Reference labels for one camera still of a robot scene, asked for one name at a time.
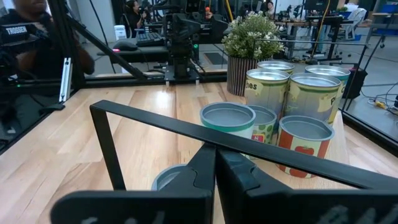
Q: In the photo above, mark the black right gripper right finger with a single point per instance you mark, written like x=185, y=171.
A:
x=280, y=208

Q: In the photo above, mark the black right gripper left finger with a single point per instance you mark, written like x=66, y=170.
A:
x=140, y=208

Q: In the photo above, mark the teal box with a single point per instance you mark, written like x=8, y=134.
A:
x=168, y=177

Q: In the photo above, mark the short red tomato can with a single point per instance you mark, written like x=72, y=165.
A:
x=304, y=140

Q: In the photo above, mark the short peas can green dots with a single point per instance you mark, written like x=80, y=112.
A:
x=264, y=130

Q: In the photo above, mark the short white can teal rim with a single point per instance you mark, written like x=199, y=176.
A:
x=228, y=116

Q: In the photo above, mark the tall blue can green rim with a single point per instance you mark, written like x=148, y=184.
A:
x=311, y=99

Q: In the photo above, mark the tall blue peaches can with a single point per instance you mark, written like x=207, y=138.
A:
x=267, y=93

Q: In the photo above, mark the tall green fruit can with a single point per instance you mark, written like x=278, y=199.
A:
x=275, y=66

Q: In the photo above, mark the tall yellow carrots can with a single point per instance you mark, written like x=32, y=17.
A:
x=328, y=71

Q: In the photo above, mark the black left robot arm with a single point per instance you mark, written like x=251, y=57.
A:
x=182, y=40

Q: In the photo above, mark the black box on floor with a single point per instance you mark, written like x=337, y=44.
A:
x=356, y=84

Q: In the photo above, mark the black computer mouse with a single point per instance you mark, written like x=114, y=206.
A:
x=124, y=46

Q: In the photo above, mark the black keyboard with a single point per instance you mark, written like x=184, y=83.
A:
x=150, y=39

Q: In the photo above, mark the potted plant striped pot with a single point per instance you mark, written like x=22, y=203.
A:
x=248, y=37

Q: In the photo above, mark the small white box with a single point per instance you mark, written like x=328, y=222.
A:
x=120, y=32

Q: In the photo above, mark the person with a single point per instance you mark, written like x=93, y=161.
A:
x=271, y=7
x=29, y=4
x=134, y=15

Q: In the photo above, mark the black background desk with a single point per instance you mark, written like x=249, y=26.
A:
x=323, y=20

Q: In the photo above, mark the white chair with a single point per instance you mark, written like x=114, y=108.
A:
x=354, y=18

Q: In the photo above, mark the wooden shelf black metal frame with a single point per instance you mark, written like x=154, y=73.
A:
x=155, y=119

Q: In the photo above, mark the black table rig frame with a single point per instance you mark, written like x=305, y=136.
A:
x=124, y=82

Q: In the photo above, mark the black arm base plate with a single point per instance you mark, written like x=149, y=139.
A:
x=183, y=74

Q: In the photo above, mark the silver aluminium bracket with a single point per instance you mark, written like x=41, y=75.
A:
x=66, y=77

